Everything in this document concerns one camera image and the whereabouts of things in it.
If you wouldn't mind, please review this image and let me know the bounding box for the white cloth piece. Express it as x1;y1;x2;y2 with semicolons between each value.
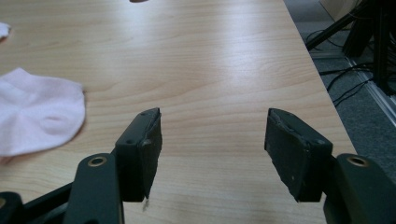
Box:
0;21;12;40

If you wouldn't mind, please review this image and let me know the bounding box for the metal floor rail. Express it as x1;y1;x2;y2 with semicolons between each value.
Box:
311;50;396;125

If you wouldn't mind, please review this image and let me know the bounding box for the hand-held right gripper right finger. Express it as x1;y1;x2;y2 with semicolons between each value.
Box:
263;107;333;203

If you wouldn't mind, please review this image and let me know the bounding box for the black floor cable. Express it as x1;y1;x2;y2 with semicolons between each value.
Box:
318;62;374;107
305;29;344;49

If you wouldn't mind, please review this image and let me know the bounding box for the pink ankle sock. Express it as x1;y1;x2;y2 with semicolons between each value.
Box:
0;67;87;158

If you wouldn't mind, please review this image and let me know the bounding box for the black metal stand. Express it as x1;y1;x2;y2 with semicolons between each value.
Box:
305;0;396;96

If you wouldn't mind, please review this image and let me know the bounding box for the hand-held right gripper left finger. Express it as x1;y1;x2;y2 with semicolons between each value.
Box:
115;107;163;203

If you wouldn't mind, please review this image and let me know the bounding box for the light wooden cabinet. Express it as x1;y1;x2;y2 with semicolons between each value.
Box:
320;0;363;21

